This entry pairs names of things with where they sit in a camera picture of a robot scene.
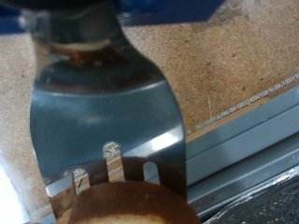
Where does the metal spatula with blue block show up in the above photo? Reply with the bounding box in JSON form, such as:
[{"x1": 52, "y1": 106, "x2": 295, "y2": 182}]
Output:
[{"x1": 0, "y1": 0, "x2": 227, "y2": 200}]

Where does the silver toaster oven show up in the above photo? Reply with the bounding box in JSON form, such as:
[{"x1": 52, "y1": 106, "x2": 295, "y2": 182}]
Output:
[{"x1": 186, "y1": 132, "x2": 299, "y2": 224}]

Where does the white bread slice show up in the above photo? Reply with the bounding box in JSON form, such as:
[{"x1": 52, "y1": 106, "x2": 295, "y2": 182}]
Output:
[{"x1": 50, "y1": 157, "x2": 203, "y2": 224}]

